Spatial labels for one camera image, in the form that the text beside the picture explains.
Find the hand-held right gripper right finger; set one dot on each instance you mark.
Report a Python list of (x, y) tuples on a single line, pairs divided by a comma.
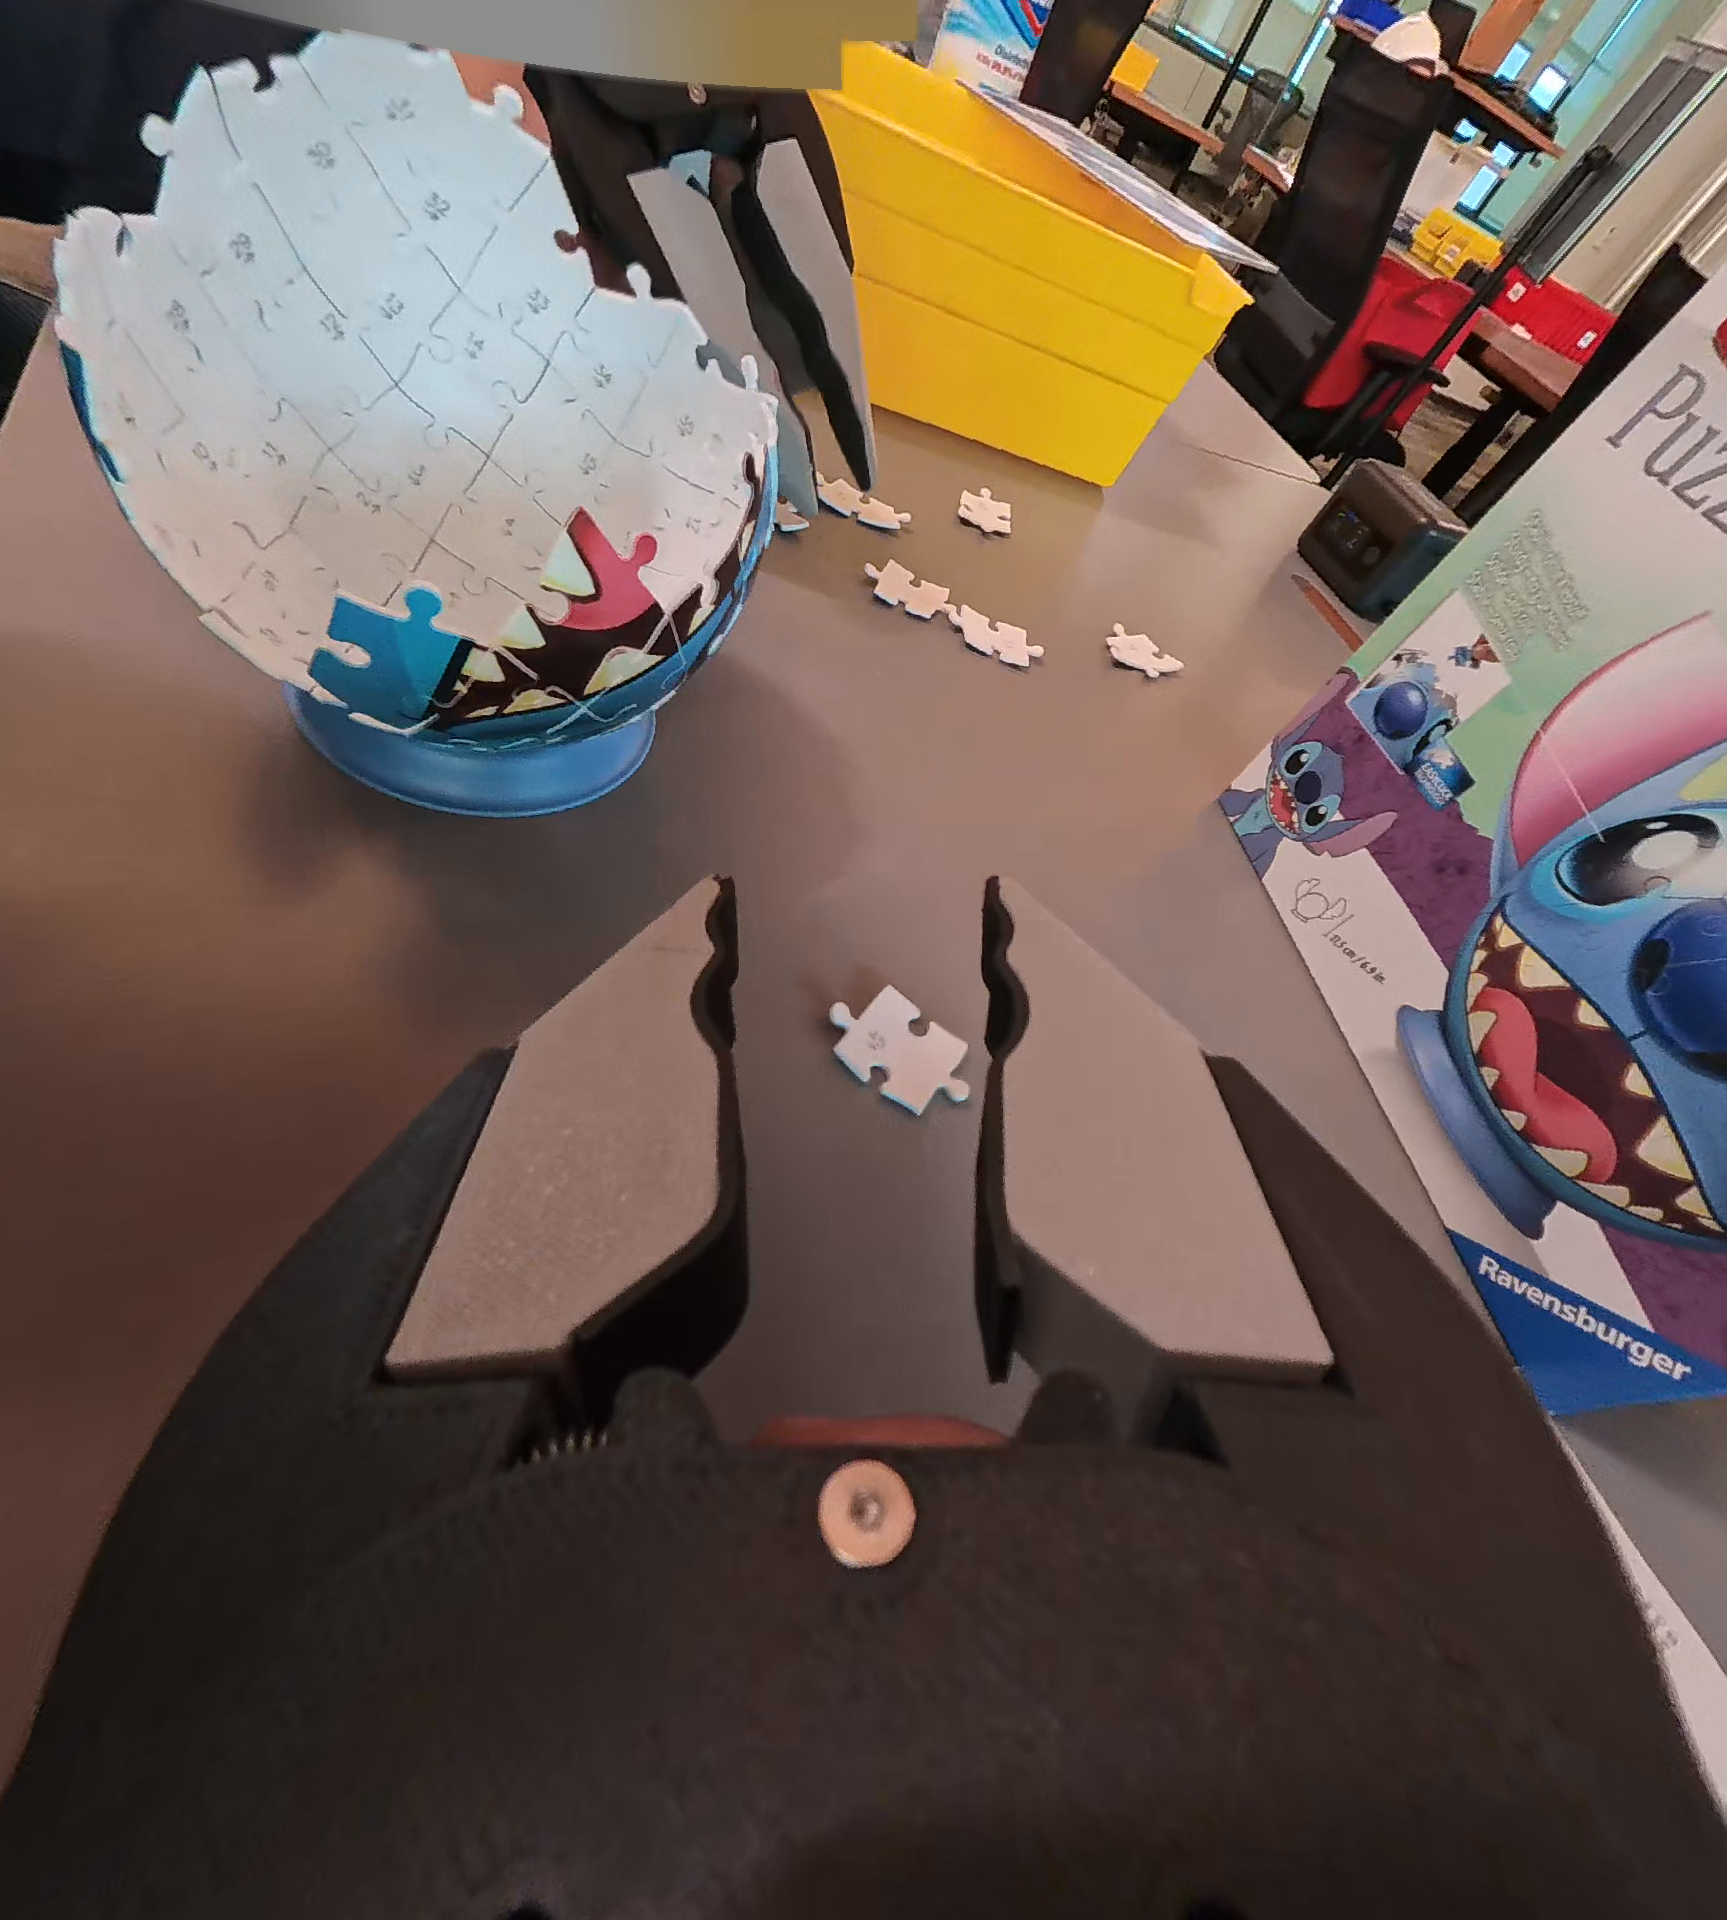
[(1149, 1186)]

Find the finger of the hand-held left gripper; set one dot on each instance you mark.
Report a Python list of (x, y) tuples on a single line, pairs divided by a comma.
[(706, 270), (822, 301)]

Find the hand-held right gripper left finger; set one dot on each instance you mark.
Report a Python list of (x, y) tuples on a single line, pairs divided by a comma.
[(578, 1186)]

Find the group of white puzzle pieces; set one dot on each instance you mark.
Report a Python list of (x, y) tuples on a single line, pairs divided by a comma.
[(987, 514)]

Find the white puzzle piece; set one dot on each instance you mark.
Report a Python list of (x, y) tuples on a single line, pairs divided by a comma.
[(893, 1044)]

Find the blue puzzle ball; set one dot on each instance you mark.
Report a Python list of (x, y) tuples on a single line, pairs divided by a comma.
[(354, 376)]

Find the blue ball stand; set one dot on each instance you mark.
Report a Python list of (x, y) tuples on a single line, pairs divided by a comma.
[(474, 773)]

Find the cartoon printed puzzle box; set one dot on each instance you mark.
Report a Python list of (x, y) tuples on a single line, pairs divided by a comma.
[(1554, 752)]

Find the yellow plastic bin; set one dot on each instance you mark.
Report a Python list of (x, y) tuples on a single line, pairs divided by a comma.
[(1014, 331)]

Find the blue white printed sheet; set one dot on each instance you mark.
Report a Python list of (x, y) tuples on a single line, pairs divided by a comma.
[(1133, 181)]

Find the person's dark clothing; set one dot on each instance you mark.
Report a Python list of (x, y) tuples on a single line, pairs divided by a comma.
[(24, 90)]

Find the red crate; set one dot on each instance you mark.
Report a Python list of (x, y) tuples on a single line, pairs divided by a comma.
[(1411, 339)]

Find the black portable power station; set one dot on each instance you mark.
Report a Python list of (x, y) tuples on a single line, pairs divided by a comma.
[(1381, 533)]

